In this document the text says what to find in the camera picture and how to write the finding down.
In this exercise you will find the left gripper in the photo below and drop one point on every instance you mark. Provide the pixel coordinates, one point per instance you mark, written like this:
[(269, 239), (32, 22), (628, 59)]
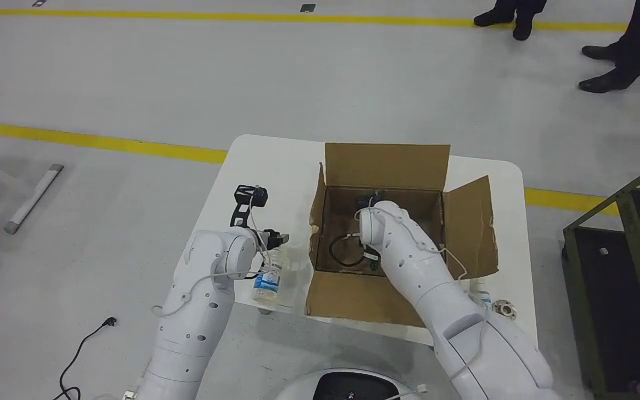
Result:
[(274, 238)]

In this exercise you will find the clear bottle with blue label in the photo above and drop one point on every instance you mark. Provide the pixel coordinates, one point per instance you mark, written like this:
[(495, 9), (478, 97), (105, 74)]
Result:
[(267, 282)]

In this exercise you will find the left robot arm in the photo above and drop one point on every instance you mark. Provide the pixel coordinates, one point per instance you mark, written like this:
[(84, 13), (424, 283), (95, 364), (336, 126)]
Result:
[(200, 305)]

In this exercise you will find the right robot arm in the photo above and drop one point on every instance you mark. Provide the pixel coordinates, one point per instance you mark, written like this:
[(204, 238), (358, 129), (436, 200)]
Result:
[(440, 295)]

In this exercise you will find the large brown cardboard carton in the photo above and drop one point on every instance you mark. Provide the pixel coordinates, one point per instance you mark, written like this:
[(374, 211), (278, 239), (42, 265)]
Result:
[(390, 167)]

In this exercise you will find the robot body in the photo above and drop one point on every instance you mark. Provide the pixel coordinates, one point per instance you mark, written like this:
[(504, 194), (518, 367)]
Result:
[(350, 386)]

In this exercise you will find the small white bottle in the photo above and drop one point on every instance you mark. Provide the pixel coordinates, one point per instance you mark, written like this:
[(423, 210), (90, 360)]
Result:
[(481, 292)]

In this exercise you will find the grey white bar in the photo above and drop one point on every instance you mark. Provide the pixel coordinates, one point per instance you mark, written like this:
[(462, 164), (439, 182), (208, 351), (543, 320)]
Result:
[(34, 197)]

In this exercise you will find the person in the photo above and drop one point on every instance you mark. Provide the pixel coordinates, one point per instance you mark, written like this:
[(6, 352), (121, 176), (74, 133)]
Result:
[(617, 65), (515, 15)]

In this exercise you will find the dark green metal rack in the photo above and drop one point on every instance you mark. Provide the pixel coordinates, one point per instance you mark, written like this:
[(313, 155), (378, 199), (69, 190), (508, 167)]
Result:
[(600, 300)]

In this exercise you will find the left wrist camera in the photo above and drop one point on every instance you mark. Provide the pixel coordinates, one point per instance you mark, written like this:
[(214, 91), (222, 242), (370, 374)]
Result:
[(246, 200)]

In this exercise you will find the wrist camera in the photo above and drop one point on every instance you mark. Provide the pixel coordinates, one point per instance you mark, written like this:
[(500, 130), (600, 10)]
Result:
[(369, 197), (246, 200)]

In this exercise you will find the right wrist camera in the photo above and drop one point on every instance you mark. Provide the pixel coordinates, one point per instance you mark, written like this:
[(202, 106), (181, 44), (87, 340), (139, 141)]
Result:
[(369, 197)]

